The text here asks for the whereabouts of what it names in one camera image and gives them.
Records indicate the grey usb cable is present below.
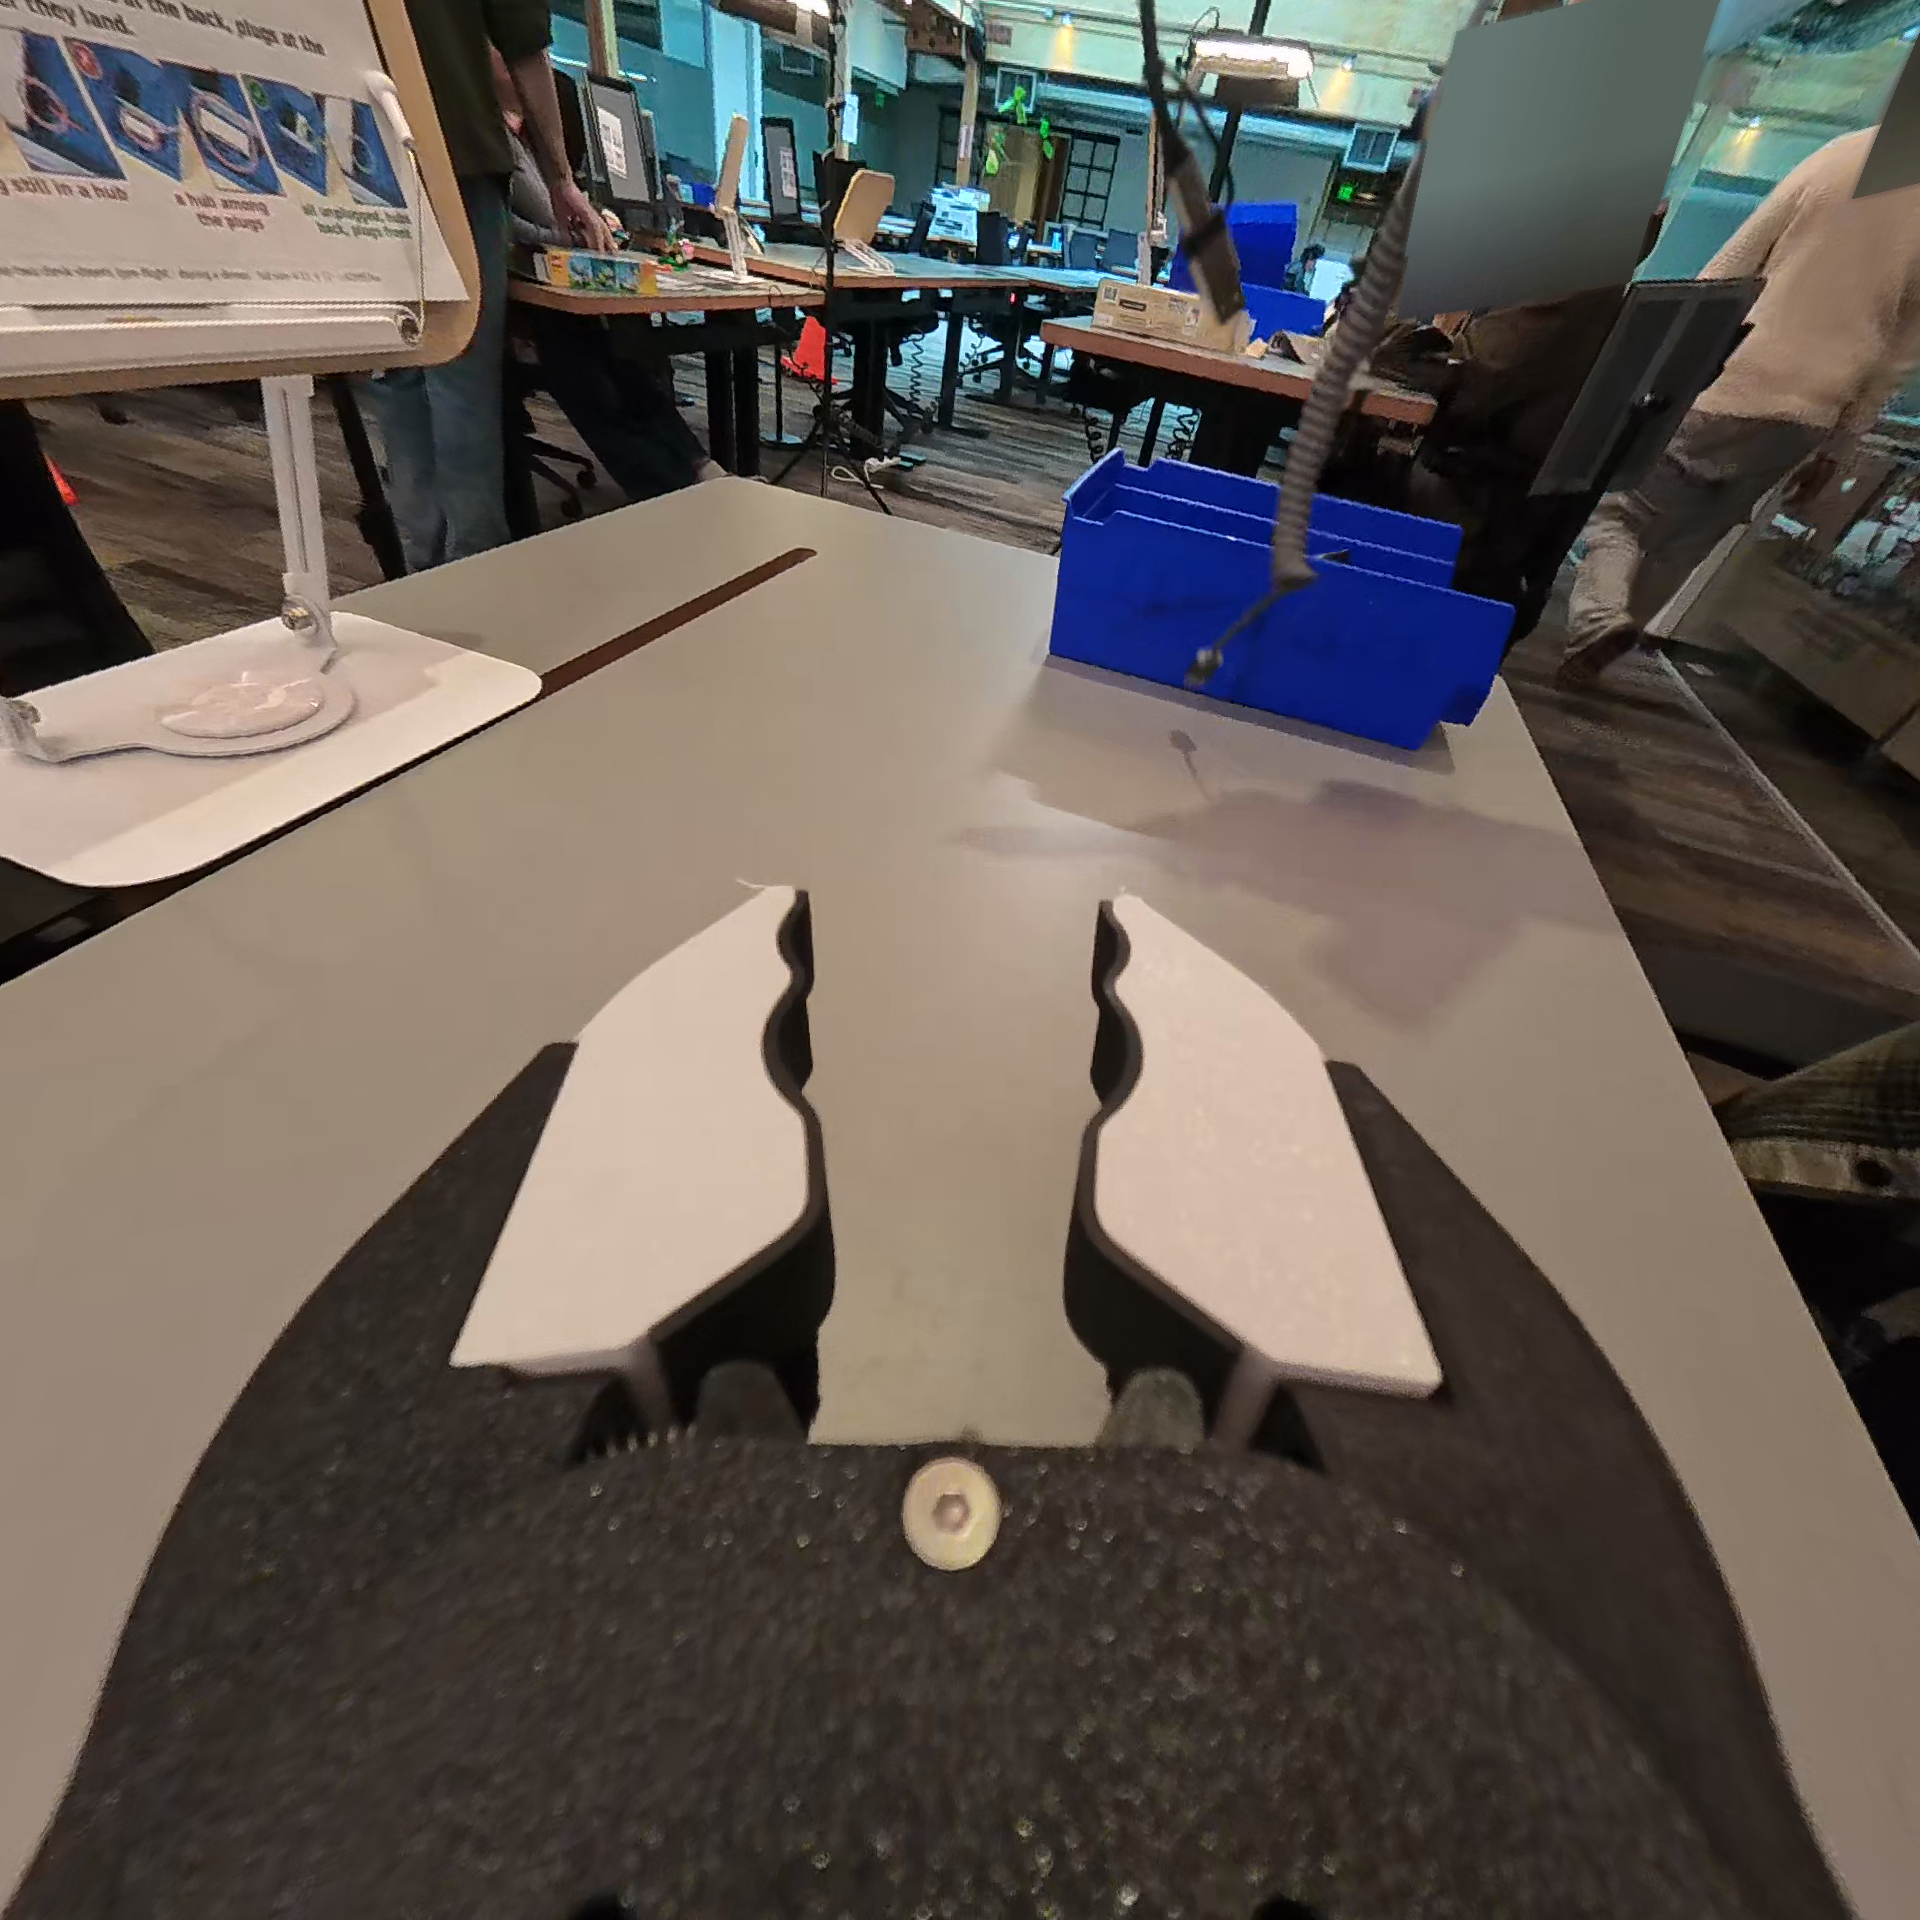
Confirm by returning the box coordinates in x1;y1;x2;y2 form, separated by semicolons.
1180;143;1427;698

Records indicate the person's plaid shirt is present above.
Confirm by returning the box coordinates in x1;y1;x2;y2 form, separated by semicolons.
1715;1024;1920;1202

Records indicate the blue storage bins stack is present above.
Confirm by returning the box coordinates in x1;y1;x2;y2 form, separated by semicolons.
1166;202;1329;342

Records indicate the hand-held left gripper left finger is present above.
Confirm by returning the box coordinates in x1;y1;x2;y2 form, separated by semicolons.
446;887;835;1430

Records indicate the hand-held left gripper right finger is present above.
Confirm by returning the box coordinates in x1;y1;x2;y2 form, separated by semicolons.
1067;894;1448;1444

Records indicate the blue plastic bin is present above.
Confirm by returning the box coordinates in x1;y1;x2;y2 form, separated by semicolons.
1045;448;1517;752

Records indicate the printed instruction sheet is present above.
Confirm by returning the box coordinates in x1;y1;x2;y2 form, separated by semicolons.
0;0;471;314

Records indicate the cardboard box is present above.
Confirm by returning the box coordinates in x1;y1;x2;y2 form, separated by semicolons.
1090;275;1255;360

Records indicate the black monitor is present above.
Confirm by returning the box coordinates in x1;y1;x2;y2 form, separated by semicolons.
1528;279;1770;499

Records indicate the wooden office desk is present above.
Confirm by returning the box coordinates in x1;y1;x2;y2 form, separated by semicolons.
1040;315;1442;481
508;241;1051;481

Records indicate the white document stand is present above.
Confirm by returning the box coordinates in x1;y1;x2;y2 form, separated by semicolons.
0;0;542;891

